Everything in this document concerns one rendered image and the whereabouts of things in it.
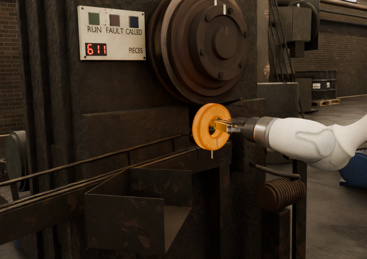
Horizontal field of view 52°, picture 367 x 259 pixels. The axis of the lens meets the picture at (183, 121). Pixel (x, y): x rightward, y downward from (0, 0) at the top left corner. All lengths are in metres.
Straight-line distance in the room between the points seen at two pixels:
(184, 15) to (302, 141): 0.67
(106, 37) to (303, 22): 8.42
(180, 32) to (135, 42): 0.18
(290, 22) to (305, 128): 8.40
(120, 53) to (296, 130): 0.72
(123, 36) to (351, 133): 0.84
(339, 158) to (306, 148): 0.16
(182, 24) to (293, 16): 8.04
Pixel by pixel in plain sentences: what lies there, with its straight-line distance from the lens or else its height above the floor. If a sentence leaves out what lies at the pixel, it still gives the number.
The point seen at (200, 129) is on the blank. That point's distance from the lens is 1.20.
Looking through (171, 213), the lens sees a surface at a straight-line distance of 1.12.
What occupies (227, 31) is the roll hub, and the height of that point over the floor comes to 1.16.
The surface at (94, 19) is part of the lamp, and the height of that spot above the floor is 1.20.
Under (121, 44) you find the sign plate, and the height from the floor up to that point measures 1.12.
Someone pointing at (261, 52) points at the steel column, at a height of 1.30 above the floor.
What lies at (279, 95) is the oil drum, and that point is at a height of 0.75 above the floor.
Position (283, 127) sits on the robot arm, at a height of 0.86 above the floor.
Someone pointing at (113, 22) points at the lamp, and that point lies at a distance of 1.41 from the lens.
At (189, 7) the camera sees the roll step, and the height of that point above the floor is 1.24.
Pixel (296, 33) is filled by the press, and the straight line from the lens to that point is 9.43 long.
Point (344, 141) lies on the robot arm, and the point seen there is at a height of 0.81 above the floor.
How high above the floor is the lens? 1.00
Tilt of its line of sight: 7 degrees down
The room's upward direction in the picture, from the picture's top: 1 degrees counter-clockwise
